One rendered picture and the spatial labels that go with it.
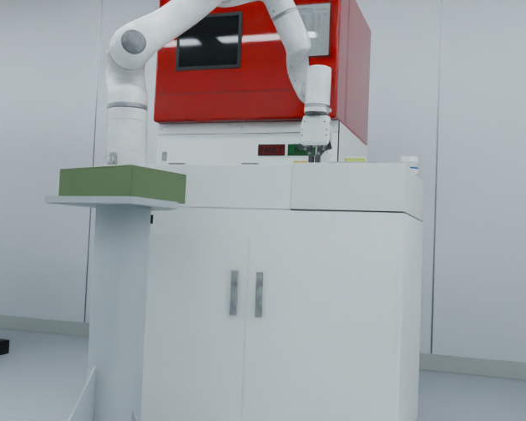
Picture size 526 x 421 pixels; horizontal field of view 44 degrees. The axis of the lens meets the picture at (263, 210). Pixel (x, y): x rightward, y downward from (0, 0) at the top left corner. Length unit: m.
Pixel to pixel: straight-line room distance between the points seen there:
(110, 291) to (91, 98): 3.20
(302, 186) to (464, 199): 2.16
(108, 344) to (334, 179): 0.82
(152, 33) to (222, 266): 0.74
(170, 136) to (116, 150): 1.00
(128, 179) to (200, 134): 1.09
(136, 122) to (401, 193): 0.80
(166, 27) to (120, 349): 0.95
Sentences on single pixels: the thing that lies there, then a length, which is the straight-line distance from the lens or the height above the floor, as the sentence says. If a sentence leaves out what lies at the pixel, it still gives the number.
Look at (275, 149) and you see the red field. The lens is 2.74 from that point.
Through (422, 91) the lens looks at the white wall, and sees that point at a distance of 4.20.
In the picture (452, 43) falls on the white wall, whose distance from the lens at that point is 4.26.
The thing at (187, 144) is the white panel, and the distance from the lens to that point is 2.89.
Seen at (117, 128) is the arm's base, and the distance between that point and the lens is 1.97.
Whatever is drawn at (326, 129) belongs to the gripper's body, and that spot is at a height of 1.09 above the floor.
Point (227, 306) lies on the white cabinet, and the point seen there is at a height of 0.51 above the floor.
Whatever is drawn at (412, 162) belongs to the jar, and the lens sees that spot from 2.54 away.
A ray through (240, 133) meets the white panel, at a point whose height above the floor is 1.17.
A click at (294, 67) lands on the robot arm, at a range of 2.27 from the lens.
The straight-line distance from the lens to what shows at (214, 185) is 2.14.
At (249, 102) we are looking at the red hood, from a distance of 2.76.
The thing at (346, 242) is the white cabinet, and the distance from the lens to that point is 1.99.
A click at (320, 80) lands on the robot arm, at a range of 2.19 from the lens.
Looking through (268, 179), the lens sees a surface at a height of 0.91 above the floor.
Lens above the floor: 0.71
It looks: 3 degrees up
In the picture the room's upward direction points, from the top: 2 degrees clockwise
